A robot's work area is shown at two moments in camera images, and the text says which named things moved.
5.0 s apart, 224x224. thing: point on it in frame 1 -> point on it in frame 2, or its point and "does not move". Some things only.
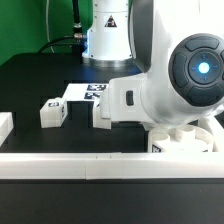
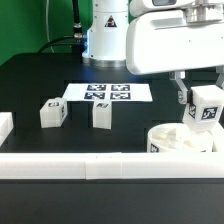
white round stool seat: [181, 139] does not move
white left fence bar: [6, 125] does not move
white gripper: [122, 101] -> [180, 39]
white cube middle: [97, 121] does not move
